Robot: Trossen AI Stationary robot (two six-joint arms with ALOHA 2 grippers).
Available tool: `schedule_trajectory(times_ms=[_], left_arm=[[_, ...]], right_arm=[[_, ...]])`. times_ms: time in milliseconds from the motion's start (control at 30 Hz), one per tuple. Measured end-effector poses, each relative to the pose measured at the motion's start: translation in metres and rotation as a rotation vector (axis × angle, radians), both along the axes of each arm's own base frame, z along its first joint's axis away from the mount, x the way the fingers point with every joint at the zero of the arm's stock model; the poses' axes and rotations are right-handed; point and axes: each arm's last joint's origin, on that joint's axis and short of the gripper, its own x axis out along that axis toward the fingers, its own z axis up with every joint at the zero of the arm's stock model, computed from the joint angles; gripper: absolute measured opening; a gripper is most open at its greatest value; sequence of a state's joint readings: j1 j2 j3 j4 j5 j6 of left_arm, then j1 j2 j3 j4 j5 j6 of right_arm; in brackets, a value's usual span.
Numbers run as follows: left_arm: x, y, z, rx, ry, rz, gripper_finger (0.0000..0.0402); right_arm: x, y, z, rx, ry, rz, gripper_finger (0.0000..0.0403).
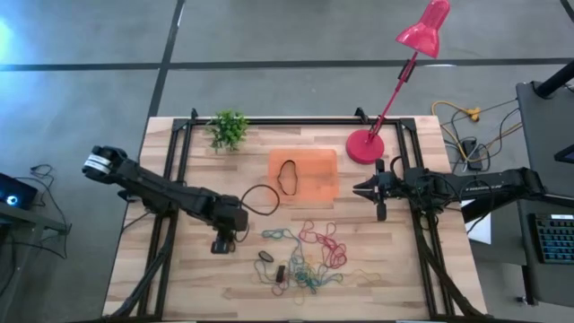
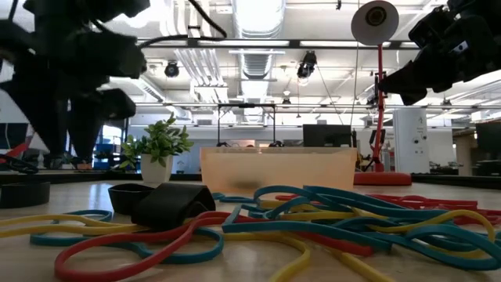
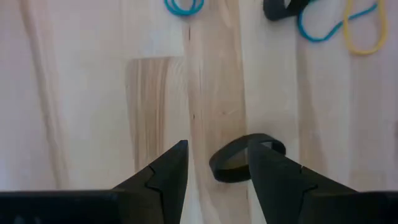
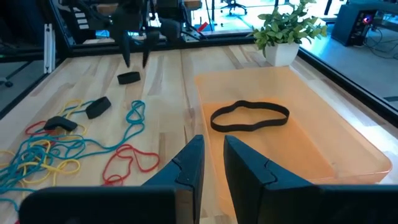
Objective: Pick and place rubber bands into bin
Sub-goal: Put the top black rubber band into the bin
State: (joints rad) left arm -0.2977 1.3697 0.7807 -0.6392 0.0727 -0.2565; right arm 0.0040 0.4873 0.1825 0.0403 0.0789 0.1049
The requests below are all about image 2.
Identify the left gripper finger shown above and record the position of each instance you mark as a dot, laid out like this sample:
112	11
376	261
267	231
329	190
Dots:
109	56
117	103

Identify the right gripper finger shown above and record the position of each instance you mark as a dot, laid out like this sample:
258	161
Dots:
419	80

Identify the red rubber band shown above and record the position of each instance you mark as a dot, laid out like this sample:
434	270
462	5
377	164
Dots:
61	270
485	219
430	203

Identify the teal rubber band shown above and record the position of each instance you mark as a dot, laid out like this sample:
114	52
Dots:
293	227
188	259
235	199
462	267
332	194

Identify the orange translucent plastic bin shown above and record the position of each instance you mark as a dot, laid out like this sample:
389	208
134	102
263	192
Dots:
274	168

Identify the white pillar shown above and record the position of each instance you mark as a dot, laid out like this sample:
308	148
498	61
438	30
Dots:
411	141

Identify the black round ceiling spotlight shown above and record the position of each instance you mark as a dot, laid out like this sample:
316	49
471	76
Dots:
171	69

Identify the green plant in white pot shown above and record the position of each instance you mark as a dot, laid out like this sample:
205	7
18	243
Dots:
156	168

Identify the dark monitor screen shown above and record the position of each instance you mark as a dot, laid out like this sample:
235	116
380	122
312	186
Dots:
11	135

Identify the large dark screen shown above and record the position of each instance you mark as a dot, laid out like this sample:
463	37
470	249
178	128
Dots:
489	145

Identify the red angled bar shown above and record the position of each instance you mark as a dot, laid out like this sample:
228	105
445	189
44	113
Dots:
15	152

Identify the red desk lamp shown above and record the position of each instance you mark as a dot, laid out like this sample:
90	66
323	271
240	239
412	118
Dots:
381	179

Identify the black computer monitor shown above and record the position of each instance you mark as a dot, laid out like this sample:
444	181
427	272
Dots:
326	136

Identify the black overhead rig beam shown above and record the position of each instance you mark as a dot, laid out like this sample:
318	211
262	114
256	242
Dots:
297	44

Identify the black overhead camera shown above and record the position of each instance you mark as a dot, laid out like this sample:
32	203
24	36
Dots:
307	64

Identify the black background rig frame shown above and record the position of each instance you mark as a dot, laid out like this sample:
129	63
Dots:
246	105

